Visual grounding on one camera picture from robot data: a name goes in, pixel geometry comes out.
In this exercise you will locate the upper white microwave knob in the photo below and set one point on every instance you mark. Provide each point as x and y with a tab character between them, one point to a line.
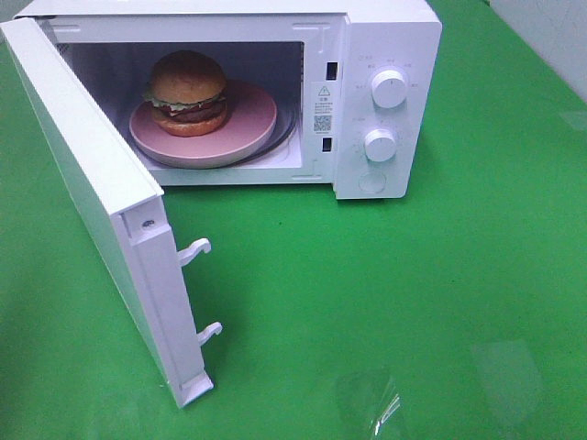
389	87

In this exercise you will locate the glass microwave turntable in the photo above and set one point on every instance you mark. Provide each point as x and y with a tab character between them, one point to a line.
285	123

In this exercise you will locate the white microwave oven body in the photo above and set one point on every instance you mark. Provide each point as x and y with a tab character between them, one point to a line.
318	56

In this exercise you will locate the burger with lettuce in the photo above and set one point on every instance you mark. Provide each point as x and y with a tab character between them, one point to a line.
186	94

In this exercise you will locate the white microwave knob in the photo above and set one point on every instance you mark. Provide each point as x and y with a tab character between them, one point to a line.
380	145
389	87

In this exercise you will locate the lower white microwave knob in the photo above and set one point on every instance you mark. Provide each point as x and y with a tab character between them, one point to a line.
380	145

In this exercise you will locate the white microwave door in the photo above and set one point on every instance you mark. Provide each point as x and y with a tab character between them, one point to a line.
121	206

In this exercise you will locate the round white door-release button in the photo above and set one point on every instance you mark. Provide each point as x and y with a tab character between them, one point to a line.
372	182

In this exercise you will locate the pink round plate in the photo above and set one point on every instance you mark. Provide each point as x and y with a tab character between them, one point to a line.
251	119

